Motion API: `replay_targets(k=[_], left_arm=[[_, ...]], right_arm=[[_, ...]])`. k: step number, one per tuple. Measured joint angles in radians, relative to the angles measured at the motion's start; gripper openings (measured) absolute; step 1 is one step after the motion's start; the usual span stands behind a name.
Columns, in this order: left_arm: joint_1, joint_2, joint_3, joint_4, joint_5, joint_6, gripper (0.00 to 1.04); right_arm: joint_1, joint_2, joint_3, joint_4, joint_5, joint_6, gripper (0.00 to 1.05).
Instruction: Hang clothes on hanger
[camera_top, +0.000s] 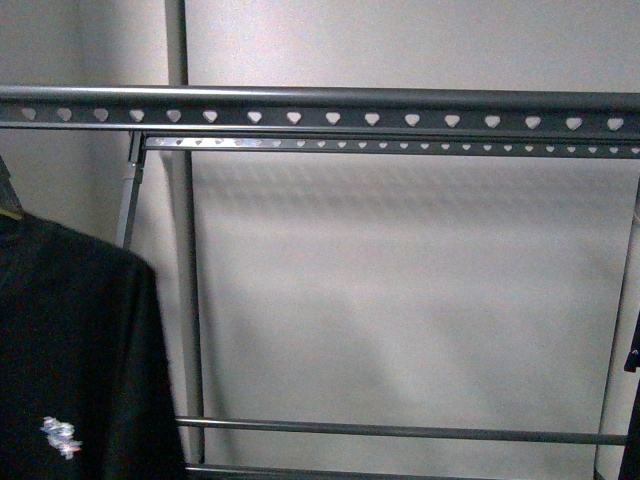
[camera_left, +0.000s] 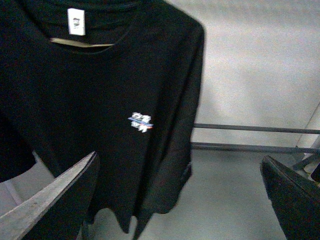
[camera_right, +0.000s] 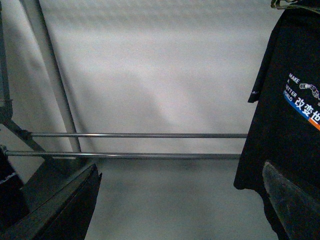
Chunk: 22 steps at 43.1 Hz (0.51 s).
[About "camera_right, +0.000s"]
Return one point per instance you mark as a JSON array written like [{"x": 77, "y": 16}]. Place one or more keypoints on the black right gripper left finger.
[{"x": 60, "y": 207}]

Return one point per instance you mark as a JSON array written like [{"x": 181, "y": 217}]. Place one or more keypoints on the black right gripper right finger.
[{"x": 295, "y": 201}]

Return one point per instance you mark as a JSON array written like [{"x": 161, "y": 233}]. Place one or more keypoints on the green clothes hanger right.
[{"x": 283, "y": 4}]

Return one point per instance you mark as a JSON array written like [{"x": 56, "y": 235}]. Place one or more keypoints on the lower metal rack rod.
[{"x": 124, "y": 155}]

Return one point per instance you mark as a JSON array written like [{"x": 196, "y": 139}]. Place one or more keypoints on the metal rack rod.
[
  {"x": 124, "y": 155},
  {"x": 142, "y": 135}
]

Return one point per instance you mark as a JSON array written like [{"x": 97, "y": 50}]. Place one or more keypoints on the upper metal rack rod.
[{"x": 142, "y": 135}]

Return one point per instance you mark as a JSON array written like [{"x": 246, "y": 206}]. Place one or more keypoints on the black printed t-shirt right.
[{"x": 285, "y": 127}]

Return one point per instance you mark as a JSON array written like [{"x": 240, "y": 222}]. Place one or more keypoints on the grey metal rack frame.
[{"x": 6, "y": 107}]

